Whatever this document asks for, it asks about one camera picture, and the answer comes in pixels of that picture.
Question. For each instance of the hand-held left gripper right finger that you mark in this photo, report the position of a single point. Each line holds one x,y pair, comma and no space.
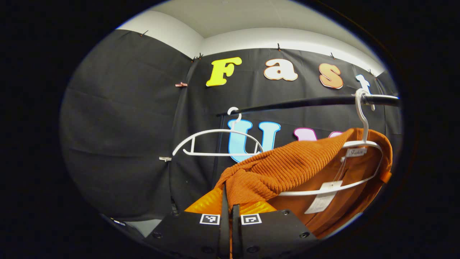
266,233

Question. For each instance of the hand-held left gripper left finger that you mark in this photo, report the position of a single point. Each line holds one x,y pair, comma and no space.
201,237

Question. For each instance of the white clothes hanger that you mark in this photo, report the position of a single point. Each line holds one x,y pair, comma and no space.
359,144
222,154

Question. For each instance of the white cloth clip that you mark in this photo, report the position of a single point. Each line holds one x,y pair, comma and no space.
165,158

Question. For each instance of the black backdrop cloth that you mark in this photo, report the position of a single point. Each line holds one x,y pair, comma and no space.
118,126

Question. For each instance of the pink cloth clip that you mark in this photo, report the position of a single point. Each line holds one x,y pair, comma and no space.
181,84

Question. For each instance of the black clothes rail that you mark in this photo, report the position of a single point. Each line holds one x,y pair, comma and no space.
323,101

